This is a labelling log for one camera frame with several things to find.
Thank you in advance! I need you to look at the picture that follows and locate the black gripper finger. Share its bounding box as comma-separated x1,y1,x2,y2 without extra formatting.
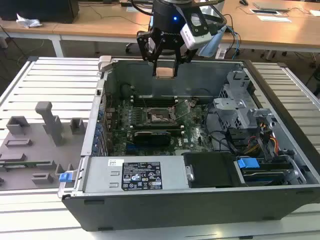
172,46,199,77
136,30,164,77

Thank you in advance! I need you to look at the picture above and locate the square CPU chip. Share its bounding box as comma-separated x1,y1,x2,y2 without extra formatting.
154,66,175,80

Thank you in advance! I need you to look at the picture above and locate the metal socket cover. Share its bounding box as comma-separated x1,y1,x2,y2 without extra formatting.
172,99,192,121

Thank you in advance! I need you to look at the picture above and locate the black RAM slot bank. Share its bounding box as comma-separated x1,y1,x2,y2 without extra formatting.
131,96,179,108
131,123,186,132

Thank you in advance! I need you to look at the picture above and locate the CPU socket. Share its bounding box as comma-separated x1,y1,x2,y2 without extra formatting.
144,106,180,125

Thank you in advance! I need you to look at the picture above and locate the blue expansion slot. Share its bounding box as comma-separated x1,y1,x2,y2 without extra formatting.
124,142,138,155

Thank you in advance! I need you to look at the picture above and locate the black chair base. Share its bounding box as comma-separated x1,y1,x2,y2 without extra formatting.
124,42,139,54

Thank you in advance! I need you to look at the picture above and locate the wooden office desk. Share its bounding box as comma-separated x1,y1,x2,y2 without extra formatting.
53,0,241,55
0,18,62,58
221,0,320,62

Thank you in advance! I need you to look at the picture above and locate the silver drive cage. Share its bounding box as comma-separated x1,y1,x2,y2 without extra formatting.
212,71,273,131

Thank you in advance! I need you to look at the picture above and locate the green motherboard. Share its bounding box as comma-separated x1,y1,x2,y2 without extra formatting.
103,97,216,157

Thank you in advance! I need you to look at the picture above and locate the black graphics card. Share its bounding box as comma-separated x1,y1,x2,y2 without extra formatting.
133,130,172,148

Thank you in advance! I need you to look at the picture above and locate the white paper sheet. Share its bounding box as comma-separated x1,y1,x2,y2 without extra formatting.
257,14,293,23

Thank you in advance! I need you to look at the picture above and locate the grey laptop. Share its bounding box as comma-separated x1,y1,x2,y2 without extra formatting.
252,1,292,12

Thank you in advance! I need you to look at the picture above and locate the black computer box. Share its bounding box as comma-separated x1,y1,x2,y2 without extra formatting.
0,0,80,25

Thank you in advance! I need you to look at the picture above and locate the black plastic shroud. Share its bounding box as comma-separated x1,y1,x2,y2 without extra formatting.
183,151,241,188

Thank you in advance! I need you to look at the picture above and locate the crumpled white paper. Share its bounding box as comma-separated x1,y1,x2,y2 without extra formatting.
15,12,43,29

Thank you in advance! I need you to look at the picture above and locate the hard disk in blue carrier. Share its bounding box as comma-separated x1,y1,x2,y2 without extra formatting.
234,156,295,187

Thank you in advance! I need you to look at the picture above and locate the silver power supply unit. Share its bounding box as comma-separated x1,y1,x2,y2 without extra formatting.
82,156,188,193

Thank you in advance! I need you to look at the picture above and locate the grey parts rack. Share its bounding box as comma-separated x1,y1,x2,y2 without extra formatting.
0,101,88,192

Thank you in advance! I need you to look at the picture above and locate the black open PC case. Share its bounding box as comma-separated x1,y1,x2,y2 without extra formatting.
57,55,320,232

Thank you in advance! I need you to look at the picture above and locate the green RAM stick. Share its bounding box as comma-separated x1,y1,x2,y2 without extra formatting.
0,161,51,169

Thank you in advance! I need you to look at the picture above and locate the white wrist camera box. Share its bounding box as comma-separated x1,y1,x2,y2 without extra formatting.
179,11,213,51

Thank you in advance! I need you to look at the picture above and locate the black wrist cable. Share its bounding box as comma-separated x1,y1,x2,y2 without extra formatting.
129,0,227,36

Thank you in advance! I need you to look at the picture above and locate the blue cable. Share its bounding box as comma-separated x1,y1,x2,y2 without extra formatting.
226,24,242,61

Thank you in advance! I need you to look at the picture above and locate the black wire bundle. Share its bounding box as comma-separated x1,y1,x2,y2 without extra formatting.
204,104,240,154

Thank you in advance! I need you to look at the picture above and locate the coloured wire bundle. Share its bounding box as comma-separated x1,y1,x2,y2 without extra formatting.
243,122,280,155

